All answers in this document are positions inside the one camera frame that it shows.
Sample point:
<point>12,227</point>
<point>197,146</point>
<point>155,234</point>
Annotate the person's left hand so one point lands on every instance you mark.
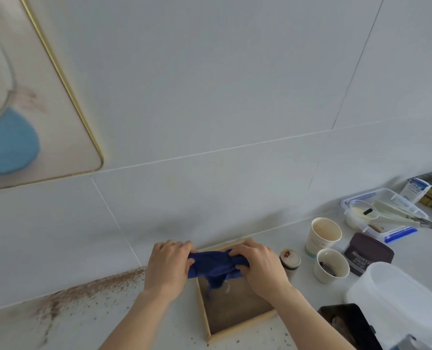
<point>165,269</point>

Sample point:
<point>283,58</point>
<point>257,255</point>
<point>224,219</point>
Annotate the person's right hand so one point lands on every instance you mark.
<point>267,269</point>

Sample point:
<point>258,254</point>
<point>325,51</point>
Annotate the person's right fingers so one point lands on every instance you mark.
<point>243,251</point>

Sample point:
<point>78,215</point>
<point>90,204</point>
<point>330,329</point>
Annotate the person's left fingers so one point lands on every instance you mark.
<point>181,249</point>

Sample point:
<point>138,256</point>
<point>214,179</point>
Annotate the dark blue cloth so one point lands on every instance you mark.
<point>214,264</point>

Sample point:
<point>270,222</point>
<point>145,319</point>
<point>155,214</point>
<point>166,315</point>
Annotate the person's right forearm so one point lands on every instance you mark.
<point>307,320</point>

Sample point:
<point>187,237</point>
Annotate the person's left forearm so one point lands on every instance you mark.
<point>143,320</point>

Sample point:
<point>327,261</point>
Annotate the small glass jar brown lid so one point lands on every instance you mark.
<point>290,264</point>

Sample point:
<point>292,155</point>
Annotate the wooden framed tray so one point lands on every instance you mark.
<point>234,306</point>

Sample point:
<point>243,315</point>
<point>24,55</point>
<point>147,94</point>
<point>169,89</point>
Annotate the tall white paper cup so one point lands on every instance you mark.
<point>322,238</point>

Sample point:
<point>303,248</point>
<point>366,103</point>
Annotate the short white cup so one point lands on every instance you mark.
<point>329,275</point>

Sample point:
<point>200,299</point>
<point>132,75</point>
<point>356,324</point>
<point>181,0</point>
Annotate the spilled brown powder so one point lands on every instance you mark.
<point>77,293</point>

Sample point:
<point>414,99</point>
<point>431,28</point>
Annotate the dark brown powder tub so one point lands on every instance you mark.
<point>368,253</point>

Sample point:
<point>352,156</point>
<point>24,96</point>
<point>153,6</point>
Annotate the white plastic ladle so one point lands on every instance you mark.
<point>361,211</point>

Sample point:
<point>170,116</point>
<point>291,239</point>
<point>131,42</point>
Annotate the black plastic container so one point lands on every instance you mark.
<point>351,328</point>

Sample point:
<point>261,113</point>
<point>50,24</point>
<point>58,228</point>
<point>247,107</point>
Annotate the clear container with blue clips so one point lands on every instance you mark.
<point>394,211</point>

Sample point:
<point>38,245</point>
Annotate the large translucent plastic container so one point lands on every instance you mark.
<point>398,302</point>

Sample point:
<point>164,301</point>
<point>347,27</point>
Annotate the white metal-tipped tongs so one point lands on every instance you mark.
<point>405,216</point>

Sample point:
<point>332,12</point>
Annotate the small white blue carton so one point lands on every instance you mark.
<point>415,190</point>

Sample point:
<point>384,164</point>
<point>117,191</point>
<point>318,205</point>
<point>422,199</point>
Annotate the grey plastic object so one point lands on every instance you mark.
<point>407,343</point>

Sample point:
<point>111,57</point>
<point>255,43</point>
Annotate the gold framed wall picture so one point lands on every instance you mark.
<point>23,105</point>

